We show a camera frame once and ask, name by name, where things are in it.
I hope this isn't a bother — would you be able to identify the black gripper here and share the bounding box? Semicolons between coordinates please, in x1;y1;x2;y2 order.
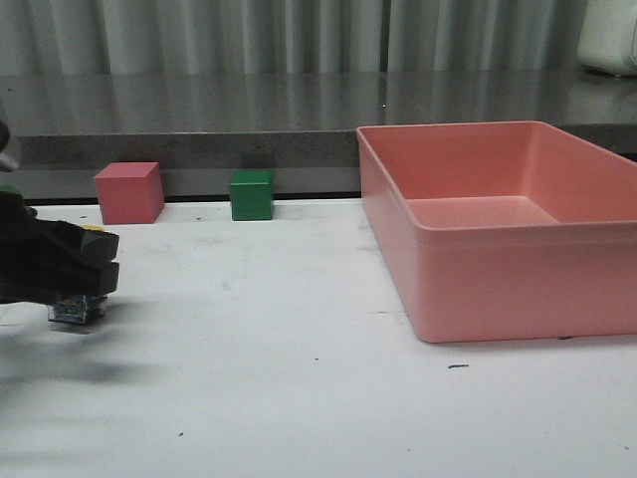
1;192;119;305

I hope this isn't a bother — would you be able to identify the yellow push button switch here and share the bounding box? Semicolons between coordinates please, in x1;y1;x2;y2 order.
46;241;108;325

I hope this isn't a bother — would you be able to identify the red wooden cube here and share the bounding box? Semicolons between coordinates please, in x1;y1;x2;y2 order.
94;161;164;225

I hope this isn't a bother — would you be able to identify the green wooden cube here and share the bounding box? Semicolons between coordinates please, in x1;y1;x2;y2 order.
229;169;274;221
0;184;21;195

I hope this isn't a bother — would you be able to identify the grey pleated curtain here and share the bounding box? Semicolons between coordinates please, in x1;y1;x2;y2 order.
1;1;585;76

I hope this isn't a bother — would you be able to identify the grey stone counter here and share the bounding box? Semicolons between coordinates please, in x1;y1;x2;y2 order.
1;70;636;202

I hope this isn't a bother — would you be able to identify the pink plastic bin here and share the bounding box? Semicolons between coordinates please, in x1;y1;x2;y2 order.
357;121;636;344

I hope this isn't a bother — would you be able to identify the white kitchen appliance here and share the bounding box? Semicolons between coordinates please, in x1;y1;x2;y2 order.
576;0;636;77

